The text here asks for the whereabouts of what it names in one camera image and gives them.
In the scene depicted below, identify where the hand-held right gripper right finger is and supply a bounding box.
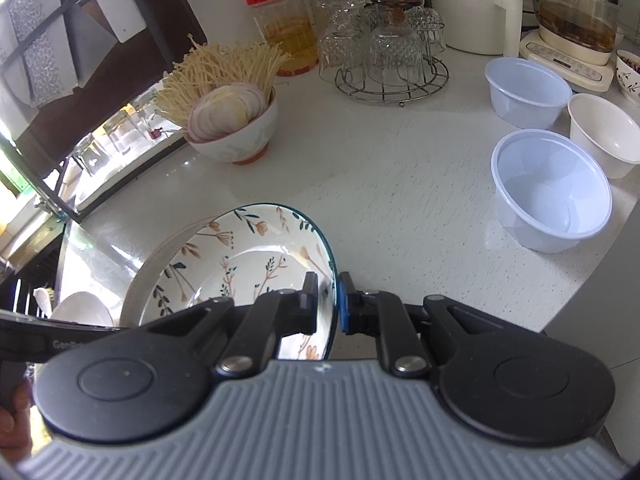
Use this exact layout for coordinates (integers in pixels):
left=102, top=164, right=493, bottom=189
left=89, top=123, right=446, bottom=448
left=337, top=271, right=507, bottom=381

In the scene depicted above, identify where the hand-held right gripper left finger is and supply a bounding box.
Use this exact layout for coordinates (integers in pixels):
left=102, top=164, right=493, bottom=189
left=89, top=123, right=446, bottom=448
left=135, top=272, right=319, bottom=380

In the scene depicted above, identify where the floral ceramic deep plate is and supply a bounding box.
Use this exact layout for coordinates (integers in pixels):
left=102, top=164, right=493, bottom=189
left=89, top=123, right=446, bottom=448
left=137, top=203, right=337, bottom=361

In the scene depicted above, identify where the translucent plastic bowl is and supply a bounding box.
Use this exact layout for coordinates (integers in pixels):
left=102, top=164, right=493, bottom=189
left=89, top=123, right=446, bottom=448
left=490, top=129, right=613, bottom=254
left=484, top=57, right=573, bottom=131

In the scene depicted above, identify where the white ceramic bowl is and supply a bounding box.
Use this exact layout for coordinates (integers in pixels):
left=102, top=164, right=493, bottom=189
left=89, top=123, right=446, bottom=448
left=567, top=92, right=640, bottom=180

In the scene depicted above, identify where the stack of plates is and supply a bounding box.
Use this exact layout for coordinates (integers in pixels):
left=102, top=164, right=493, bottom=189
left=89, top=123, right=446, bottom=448
left=119, top=215, right=221, bottom=328

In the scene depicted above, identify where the person's left hand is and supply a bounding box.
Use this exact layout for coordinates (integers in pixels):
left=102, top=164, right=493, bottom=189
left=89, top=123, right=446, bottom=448
left=0, top=379, right=35, bottom=461

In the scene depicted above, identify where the white dish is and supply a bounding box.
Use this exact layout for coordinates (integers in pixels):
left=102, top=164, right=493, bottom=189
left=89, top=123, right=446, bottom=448
left=50, top=291, right=114, bottom=329

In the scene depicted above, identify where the black knife rack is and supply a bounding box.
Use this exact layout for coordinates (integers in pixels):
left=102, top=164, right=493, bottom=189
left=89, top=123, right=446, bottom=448
left=0, top=0, right=208, bottom=226

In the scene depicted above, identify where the patterned ceramic bowl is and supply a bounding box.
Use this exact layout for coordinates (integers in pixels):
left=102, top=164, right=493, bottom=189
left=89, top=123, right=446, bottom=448
left=185, top=87, right=279, bottom=166

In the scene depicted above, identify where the small drinking glass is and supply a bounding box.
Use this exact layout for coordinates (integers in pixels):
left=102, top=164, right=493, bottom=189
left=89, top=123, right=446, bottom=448
left=74, top=132, right=115, bottom=177
left=127, top=101, right=157, bottom=147
left=101, top=110, right=137, bottom=157

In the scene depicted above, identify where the sliced onion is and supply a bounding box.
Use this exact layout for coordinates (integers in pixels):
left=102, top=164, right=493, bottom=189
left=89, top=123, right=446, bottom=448
left=187, top=85, right=268, bottom=142

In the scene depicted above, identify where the clear glass cup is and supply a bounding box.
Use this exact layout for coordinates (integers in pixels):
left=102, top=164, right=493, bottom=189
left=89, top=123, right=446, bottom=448
left=360, top=0, right=398, bottom=31
left=400, top=0, right=447, bottom=56
left=317, top=0, right=372, bottom=84

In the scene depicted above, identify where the amber base glass cup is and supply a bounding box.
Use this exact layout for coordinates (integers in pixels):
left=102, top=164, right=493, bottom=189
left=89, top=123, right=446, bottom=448
left=369, top=0, right=427, bottom=87

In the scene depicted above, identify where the plain steel cleaver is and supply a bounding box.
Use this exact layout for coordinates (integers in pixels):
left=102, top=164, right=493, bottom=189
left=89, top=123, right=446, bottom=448
left=0, top=17, right=33, bottom=109
left=91, top=0, right=147, bottom=44

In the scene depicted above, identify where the red lid plastic jar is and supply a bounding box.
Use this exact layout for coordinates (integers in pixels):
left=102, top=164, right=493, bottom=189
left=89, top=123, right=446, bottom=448
left=245, top=0, right=321, bottom=77

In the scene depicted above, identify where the narrow steel knife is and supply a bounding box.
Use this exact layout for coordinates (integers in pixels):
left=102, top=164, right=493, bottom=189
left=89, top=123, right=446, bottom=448
left=64, top=7, right=97, bottom=87

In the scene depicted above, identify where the hammered steel cleaver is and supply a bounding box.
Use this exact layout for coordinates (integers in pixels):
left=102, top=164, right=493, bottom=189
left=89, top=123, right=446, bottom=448
left=7, top=0, right=81, bottom=107

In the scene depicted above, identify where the white electric pot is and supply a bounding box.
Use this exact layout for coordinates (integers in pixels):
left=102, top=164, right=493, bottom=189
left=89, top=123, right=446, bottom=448
left=427, top=0, right=524, bottom=59

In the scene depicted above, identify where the dark wooden cutting board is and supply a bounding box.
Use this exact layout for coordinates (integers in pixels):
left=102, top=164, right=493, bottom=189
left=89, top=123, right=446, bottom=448
left=30, top=0, right=208, bottom=171

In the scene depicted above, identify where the white kettle base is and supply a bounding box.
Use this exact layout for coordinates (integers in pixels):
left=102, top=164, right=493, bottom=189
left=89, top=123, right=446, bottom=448
left=519, top=30, right=616, bottom=93

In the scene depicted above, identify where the small floral bowl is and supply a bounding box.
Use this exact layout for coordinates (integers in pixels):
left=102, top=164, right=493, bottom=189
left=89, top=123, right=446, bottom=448
left=615, top=49, right=640, bottom=102

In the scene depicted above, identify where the glass kettle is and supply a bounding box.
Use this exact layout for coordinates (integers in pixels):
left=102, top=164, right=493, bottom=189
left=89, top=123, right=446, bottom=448
left=535, top=0, right=626, bottom=56

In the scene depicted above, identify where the metal wire cup rack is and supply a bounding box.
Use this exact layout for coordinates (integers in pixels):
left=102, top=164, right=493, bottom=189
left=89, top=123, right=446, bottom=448
left=332, top=0, right=451, bottom=108

